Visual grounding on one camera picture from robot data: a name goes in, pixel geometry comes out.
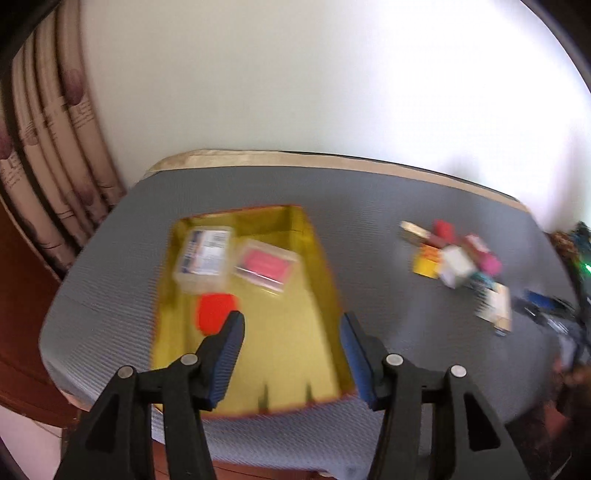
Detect dark patterned object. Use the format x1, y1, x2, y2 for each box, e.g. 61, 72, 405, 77
549, 222, 591, 264

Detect clear plastic box pink insert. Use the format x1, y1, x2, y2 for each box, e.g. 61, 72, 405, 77
232, 239, 300, 296

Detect white beige box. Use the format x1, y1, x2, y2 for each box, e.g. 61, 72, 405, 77
475, 282, 513, 337

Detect brown wooden door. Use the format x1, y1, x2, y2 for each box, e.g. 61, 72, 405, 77
0, 198, 93, 425

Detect yellow red small box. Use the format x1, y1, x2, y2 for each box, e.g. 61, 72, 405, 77
412, 244, 444, 279

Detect lip gloss tube gold cap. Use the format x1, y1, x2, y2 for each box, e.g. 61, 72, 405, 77
399, 220, 455, 247

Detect pink small box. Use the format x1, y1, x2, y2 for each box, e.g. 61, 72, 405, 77
464, 234, 503, 280

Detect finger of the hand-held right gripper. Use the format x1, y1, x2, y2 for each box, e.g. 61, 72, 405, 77
512, 288, 578, 333

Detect red tin box gold interior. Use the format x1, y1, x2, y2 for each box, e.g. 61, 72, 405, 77
150, 204, 361, 418

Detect beige patterned curtain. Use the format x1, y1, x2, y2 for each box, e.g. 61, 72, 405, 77
0, 0, 127, 278

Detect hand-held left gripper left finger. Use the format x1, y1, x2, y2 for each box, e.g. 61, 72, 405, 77
55, 311, 245, 480

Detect blue patterned small item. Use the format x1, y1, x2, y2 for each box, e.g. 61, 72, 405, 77
466, 271, 495, 291

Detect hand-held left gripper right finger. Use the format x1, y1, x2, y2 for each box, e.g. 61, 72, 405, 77
340, 311, 529, 480

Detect orange red small box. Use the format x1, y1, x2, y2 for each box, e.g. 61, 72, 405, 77
194, 293, 242, 337

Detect clear box with blue label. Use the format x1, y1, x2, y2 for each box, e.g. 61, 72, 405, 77
172, 226, 237, 295

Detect white small box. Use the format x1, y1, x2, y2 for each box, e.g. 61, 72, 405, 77
438, 244, 476, 289

